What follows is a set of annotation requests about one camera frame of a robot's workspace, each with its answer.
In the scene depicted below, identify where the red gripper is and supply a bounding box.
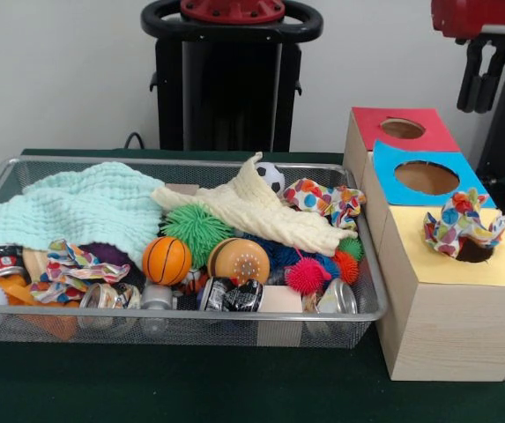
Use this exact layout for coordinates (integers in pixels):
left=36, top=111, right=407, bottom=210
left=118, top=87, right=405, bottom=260
left=430, top=0, right=505, bottom=115

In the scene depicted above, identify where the colourful polka dot cloth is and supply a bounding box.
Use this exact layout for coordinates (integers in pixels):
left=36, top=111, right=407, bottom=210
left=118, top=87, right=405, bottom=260
left=422, top=188, right=505, bottom=260
left=29, top=239, right=132, bottom=305
left=281, top=177, right=368, bottom=231

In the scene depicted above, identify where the wooden box with three holes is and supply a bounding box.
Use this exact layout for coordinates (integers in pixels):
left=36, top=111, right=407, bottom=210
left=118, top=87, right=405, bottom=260
left=343, top=107, right=505, bottom=382

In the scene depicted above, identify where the shallow mesh bin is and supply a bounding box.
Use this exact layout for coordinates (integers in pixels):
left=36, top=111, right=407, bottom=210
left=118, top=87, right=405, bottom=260
left=0, top=156, right=389, bottom=349

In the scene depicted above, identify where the small toy soccer ball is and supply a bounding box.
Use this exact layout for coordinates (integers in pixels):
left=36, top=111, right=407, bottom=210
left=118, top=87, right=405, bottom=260
left=254, top=161, right=286, bottom=195

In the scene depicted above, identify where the cream waffle cloth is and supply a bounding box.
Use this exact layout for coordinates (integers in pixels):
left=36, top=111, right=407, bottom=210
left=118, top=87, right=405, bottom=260
left=151, top=152, right=359, bottom=257

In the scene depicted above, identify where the crushed silver can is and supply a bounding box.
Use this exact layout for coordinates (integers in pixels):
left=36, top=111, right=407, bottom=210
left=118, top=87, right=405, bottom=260
left=317, top=278, right=359, bottom=315

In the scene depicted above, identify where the hamburger toy ball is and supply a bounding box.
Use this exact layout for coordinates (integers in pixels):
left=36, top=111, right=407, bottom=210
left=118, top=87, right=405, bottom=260
left=206, top=237, right=271, bottom=286

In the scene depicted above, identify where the green spiky rubber ball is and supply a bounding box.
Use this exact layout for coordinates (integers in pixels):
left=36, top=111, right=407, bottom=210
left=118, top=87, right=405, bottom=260
left=160, top=203, right=235, bottom=256

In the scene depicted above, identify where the orange toy basketball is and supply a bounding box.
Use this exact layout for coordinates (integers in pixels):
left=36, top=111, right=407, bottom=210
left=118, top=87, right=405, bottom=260
left=141, top=236, right=194, bottom=286

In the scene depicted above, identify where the mint green waffle cloth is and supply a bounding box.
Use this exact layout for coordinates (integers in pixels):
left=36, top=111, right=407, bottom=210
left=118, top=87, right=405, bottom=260
left=0, top=161, right=165, bottom=270

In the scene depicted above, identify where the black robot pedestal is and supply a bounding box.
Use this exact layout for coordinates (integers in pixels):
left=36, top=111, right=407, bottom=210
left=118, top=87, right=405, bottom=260
left=140, top=0, right=324, bottom=153

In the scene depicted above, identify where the black cable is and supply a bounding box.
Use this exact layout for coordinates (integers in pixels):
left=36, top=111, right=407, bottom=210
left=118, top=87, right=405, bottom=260
left=123, top=130, right=148, bottom=151

